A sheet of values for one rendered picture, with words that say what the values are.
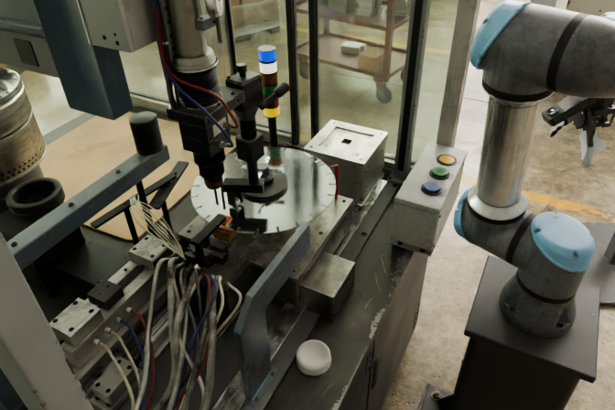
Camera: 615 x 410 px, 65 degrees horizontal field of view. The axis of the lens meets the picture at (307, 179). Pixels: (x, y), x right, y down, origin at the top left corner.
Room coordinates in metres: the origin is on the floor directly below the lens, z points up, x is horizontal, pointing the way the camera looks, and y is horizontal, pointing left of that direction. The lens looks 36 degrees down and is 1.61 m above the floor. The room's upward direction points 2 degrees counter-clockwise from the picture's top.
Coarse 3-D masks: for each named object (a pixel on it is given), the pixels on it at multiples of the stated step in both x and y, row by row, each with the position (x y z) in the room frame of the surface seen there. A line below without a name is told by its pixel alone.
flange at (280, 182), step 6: (246, 174) 0.93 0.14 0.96; (270, 174) 0.90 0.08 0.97; (276, 174) 0.92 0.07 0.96; (282, 174) 0.93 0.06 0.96; (264, 180) 0.88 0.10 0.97; (270, 180) 0.88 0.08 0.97; (276, 180) 0.90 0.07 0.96; (282, 180) 0.90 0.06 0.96; (264, 186) 0.88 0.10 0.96; (270, 186) 0.88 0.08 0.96; (276, 186) 0.88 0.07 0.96; (282, 186) 0.88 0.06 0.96; (264, 192) 0.86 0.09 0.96; (270, 192) 0.86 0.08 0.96; (276, 192) 0.86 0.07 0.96; (282, 192) 0.86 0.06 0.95; (252, 198) 0.85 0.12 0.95; (258, 198) 0.84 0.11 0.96; (264, 198) 0.84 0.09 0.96; (270, 198) 0.85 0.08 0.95
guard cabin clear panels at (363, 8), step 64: (256, 0) 1.44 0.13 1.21; (320, 0) 1.34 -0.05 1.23; (384, 0) 1.26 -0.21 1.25; (448, 0) 1.18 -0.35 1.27; (0, 64) 1.51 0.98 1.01; (128, 64) 1.72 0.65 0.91; (256, 64) 1.45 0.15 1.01; (320, 64) 1.34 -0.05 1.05; (384, 64) 1.25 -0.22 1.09; (320, 128) 1.34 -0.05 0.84; (384, 128) 1.24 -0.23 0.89
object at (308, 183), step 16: (224, 160) 1.00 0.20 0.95; (240, 160) 1.00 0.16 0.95; (272, 160) 1.00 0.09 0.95; (288, 160) 1.00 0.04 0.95; (304, 160) 0.99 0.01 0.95; (224, 176) 0.94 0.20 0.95; (240, 176) 0.94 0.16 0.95; (288, 176) 0.93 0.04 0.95; (304, 176) 0.93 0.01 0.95; (320, 176) 0.93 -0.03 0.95; (192, 192) 0.88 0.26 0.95; (208, 192) 0.88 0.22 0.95; (224, 192) 0.87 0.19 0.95; (288, 192) 0.87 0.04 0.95; (304, 192) 0.87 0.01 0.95; (320, 192) 0.86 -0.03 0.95; (208, 208) 0.82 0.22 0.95; (240, 208) 0.82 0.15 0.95; (256, 208) 0.82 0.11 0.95; (272, 208) 0.81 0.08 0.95; (288, 208) 0.81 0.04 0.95; (304, 208) 0.81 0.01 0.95; (320, 208) 0.81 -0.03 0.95; (240, 224) 0.76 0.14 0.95; (256, 224) 0.76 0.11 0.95; (272, 224) 0.76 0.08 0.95; (288, 224) 0.76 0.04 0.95
